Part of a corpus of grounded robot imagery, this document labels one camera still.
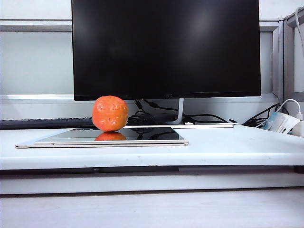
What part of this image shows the blue and white box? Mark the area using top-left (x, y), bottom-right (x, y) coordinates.
top-left (263, 111), bottom-right (301, 135)

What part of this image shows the silver monitor stand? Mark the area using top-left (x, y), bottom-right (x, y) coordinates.
top-left (127, 98), bottom-right (235, 129)

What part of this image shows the orange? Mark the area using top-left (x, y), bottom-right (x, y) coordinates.
top-left (92, 95), bottom-right (129, 133)

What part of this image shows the black computer monitor screen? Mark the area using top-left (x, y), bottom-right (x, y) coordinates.
top-left (71, 0), bottom-right (261, 101)

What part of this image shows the aluminium partition rail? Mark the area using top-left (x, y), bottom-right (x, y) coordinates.
top-left (0, 19), bottom-right (280, 33)
top-left (0, 94), bottom-right (75, 105)

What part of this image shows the grey partition frame post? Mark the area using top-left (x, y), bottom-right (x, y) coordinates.
top-left (272, 13), bottom-right (304, 103)

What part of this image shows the white hanging cable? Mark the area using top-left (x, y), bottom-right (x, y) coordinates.
top-left (294, 6), bottom-right (304, 44)

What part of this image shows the white charger cable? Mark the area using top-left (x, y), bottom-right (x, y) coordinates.
top-left (275, 98), bottom-right (303, 119)

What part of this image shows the black computer keyboard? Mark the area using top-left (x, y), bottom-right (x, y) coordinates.
top-left (0, 117), bottom-right (95, 130)

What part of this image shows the white charger plug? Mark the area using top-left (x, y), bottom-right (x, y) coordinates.
top-left (291, 113), bottom-right (304, 138)

